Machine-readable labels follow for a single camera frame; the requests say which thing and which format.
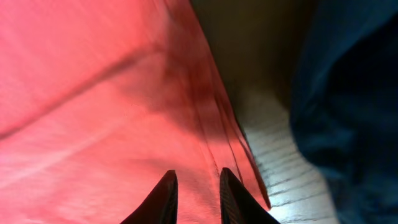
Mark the red soccer t-shirt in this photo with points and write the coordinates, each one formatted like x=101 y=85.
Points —
x=99 y=99

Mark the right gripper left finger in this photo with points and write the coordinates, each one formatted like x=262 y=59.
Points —
x=160 y=206

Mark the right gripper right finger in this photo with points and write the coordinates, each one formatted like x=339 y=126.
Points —
x=238 y=206

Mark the navy blue shirt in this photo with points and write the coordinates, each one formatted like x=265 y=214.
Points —
x=344 y=106

